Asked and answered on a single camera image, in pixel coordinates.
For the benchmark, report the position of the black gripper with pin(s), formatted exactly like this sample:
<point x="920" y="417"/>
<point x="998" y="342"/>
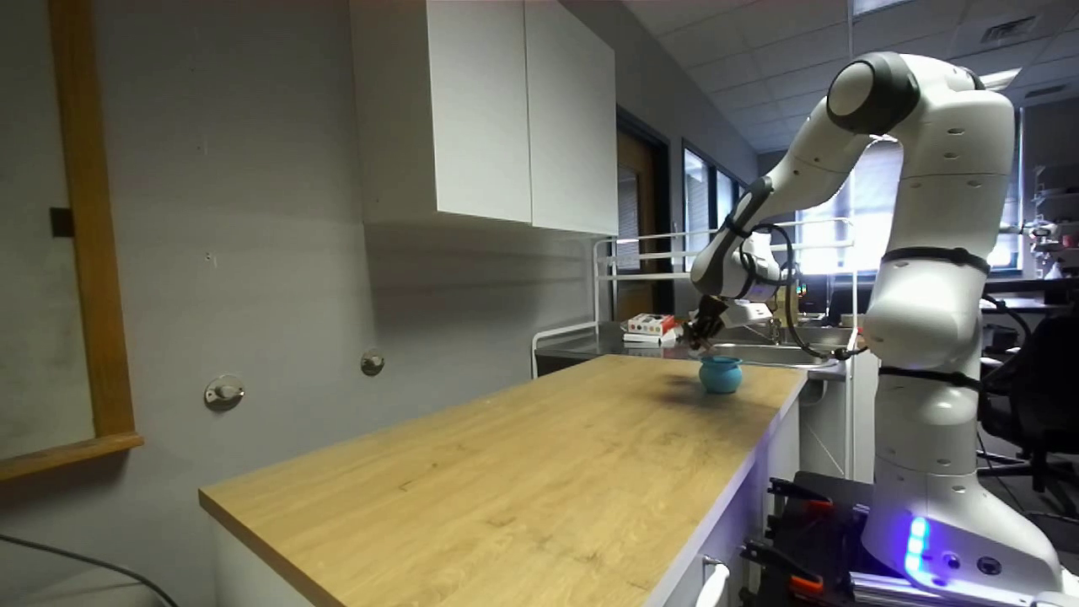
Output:
<point x="710" y="315"/>

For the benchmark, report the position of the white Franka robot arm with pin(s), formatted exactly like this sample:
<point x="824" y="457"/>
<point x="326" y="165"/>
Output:
<point x="930" y="303"/>

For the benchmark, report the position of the blue round container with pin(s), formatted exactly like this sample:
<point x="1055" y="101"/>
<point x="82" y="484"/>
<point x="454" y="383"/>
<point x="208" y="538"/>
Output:
<point x="719" y="374"/>

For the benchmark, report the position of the red and white box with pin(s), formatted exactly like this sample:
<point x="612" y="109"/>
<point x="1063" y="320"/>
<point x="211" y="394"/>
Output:
<point x="649" y="332"/>

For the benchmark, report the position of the dark doorway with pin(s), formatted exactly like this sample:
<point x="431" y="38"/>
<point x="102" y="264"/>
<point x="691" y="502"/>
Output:
<point x="640" y="213"/>

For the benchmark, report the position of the bright window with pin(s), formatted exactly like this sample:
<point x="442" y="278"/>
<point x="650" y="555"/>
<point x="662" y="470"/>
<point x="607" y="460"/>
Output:
<point x="853" y="213"/>

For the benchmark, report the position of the black orange clamp tools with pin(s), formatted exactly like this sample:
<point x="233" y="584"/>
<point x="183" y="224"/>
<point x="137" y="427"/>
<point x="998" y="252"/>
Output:
<point x="811" y="542"/>

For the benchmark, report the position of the black office chair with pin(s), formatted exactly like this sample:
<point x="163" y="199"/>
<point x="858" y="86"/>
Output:
<point x="1040" y="391"/>

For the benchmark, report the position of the wood framed whiteboard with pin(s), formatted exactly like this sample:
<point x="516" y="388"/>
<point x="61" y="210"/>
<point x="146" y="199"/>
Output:
<point x="84" y="224"/>

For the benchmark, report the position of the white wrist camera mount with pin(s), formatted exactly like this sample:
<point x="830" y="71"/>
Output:
<point x="749" y="315"/>

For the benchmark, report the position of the white wall cabinet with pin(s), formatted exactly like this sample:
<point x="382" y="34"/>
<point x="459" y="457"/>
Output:
<point x="494" y="111"/>

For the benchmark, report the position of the round silver wall knob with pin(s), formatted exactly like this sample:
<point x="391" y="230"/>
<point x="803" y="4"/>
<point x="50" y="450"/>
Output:
<point x="371" y="365"/>

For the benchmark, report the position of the silver wall fitting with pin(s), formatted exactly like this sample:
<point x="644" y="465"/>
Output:
<point x="222" y="391"/>

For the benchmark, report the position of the small black frame clip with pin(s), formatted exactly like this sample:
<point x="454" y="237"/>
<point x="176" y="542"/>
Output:
<point x="61" y="219"/>

